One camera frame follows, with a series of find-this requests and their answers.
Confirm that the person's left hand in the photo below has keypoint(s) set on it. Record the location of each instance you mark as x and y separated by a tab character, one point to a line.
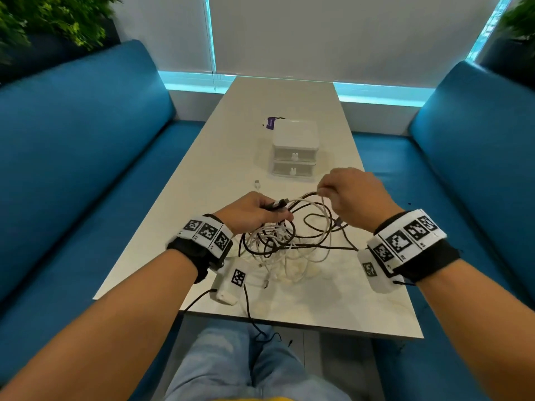
251	212

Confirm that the person's right hand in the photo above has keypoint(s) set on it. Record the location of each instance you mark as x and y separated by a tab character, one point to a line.
359	198

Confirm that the white mini drawer box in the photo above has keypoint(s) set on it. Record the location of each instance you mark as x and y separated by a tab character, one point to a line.
294	133

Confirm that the person's right forearm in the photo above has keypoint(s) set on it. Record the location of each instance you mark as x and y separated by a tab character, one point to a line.
480	334

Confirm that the person's left forearm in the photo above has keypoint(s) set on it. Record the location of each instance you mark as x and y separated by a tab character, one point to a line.
96	338

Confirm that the dark planter box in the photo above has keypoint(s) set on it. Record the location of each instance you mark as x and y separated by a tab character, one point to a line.
54	54

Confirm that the black marker wristband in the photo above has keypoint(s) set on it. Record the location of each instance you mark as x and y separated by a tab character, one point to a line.
188	250
434	263

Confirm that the purple sticker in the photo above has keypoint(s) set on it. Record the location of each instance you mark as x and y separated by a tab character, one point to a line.
271	123

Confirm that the white charger on floor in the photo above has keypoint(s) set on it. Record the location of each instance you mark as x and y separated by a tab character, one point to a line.
404	283

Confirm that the blue sofa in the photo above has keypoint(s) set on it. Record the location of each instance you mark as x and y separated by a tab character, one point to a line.
472	183
83	183

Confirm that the blue jeans legs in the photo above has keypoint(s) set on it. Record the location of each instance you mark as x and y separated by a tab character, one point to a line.
217	363

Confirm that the white roller blind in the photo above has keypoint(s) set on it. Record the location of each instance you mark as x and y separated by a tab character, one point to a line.
167	33
355	37

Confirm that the yellow shirt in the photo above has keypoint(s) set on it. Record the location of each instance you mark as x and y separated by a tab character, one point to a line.
251	399

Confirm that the green plant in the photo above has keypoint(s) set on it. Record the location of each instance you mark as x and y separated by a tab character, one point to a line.
520	16
50	16

